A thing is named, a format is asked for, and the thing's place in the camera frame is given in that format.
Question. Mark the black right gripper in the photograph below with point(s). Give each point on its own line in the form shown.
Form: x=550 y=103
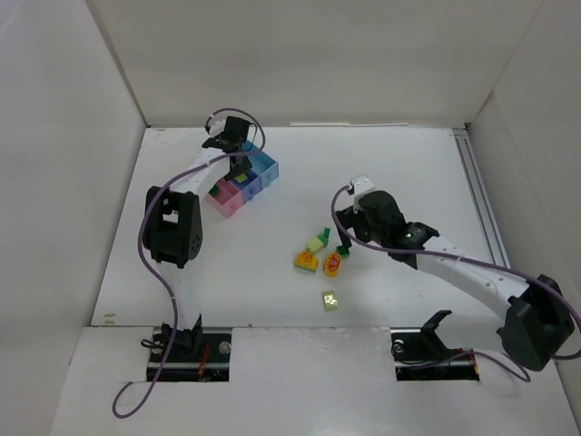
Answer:
x=347 y=220

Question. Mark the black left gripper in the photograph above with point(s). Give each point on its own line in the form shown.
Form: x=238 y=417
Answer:
x=241 y=163

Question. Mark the light green rectangular lego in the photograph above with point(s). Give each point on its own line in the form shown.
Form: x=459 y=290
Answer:
x=242 y=178

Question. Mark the dark green square lego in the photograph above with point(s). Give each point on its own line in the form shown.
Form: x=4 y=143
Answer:
x=215 y=190

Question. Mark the metallic gold lego brick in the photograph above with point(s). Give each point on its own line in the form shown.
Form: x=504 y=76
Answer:
x=330 y=301

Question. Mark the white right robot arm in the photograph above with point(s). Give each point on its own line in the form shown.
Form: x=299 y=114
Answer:
x=534 y=319

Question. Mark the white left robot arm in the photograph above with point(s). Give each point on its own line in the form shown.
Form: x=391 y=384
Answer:
x=171 y=230

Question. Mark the light blue drawer bin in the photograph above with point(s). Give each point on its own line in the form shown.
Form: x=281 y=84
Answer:
x=262 y=164

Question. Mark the light green and green lego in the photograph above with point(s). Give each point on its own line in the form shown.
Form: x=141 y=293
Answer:
x=317 y=243

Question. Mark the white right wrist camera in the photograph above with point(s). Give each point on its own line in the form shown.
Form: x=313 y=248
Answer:
x=360 y=185

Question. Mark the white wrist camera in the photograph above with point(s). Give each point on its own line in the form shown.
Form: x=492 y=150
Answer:
x=360 y=185
x=214 y=125

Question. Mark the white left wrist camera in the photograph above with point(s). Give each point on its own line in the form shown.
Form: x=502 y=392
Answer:
x=214 y=125

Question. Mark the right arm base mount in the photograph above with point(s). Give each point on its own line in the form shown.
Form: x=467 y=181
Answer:
x=420 y=355

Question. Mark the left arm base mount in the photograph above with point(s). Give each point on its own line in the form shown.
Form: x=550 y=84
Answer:
x=197 y=355

